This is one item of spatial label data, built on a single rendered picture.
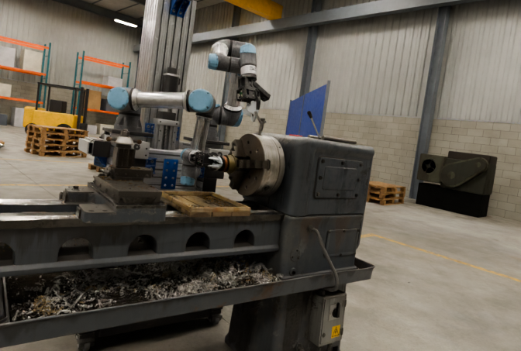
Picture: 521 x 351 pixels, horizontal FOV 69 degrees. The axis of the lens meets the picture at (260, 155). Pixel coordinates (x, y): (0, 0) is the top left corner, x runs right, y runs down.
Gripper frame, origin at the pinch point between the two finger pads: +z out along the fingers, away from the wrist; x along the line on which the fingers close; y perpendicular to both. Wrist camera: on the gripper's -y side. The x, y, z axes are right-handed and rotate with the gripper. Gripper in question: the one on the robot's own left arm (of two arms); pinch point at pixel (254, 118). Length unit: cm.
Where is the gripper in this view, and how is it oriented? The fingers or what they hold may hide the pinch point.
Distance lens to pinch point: 173.7
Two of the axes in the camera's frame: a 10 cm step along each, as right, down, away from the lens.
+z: 0.5, 9.8, -2.0
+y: -8.0, -0.8, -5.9
